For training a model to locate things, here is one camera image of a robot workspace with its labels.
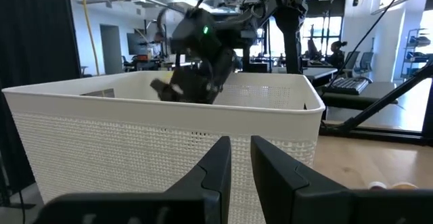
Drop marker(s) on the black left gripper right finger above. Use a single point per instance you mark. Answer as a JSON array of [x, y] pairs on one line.
[[304, 203]]

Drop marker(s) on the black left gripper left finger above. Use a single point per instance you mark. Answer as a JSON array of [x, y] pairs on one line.
[[203, 203]]

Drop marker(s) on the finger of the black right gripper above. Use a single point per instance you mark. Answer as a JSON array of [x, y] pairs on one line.
[[162, 89]]

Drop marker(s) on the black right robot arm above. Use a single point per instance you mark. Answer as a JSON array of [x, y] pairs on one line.
[[291, 31]]

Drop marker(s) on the white perforated plastic basket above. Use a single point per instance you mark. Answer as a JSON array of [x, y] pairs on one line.
[[101, 149]]

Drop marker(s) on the grey door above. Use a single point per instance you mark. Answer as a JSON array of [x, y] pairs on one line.
[[111, 49]]

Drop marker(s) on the black side desk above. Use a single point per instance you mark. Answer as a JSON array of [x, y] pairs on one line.
[[372, 97]]

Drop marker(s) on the black computer keyboard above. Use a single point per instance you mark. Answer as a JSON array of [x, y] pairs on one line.
[[348, 85]]

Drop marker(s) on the black curtain divider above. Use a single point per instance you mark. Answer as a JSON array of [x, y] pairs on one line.
[[34, 65]]

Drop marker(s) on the person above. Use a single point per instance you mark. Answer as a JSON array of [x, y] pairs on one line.
[[336, 60]]

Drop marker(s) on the grey office chair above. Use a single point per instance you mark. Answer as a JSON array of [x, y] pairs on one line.
[[366, 61], [352, 60]]

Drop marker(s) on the metal storage shelf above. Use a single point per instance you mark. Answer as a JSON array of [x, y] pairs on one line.
[[417, 41]]

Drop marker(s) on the black aluminium table frame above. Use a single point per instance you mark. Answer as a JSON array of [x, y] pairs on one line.
[[382, 101]]

